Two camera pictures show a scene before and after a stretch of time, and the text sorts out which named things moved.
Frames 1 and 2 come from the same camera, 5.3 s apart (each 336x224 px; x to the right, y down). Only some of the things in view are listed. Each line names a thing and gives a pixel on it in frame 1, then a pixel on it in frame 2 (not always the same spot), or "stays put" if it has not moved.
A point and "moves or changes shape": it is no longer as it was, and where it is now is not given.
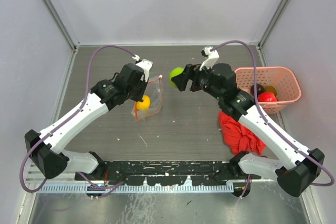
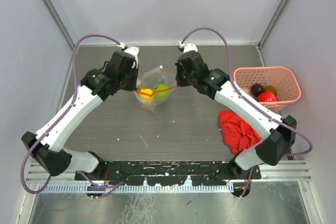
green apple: x=174 y=72 to x=162 y=92
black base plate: x=203 y=172 stays put
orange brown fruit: x=270 y=88 stays put
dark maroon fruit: x=260 y=89 stays put
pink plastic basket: x=283 y=79 stays put
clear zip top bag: x=154 y=89 moves or changes shape
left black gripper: x=139 y=97 to x=132 y=86
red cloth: x=238 y=137 stays put
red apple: x=266 y=96 stays put
